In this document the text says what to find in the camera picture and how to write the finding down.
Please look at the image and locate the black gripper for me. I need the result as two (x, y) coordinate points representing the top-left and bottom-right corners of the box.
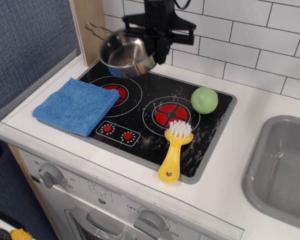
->
(122, 0), (196, 65)

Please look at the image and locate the small stainless steel pot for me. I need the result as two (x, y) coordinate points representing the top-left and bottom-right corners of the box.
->
(98, 28), (157, 79)

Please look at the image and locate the folded blue towel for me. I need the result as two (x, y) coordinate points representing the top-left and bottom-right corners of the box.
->
(32, 78), (120, 137)

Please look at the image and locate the green ball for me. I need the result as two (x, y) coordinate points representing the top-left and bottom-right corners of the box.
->
(190, 87), (219, 114)

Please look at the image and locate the black toy stovetop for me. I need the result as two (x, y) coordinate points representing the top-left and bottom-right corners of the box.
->
(79, 62), (237, 184)

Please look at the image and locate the yellow dish brush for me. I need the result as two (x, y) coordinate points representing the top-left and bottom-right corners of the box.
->
(158, 120), (194, 183)

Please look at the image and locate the grey left oven knob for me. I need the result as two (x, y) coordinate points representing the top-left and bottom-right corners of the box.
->
(38, 163), (64, 189)

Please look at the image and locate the grey oven knob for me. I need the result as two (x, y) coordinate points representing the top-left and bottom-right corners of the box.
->
(38, 163), (64, 189)
(133, 210), (166, 240)

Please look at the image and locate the grey right oven knob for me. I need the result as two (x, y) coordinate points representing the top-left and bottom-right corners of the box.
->
(133, 210), (166, 240)

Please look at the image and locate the white toy oven front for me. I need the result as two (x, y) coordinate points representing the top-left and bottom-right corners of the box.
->
(19, 150), (244, 240)

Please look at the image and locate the grey sink basin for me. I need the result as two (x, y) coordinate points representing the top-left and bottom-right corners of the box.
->
(242, 115), (300, 229)

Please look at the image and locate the yellow object bottom left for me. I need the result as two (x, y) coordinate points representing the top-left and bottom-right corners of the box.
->
(9, 228), (33, 240)

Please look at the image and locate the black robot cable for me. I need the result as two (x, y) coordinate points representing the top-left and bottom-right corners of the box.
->
(174, 0), (192, 10)

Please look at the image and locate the wooden side post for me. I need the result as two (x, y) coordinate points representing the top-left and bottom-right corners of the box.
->
(69, 0), (106, 67)

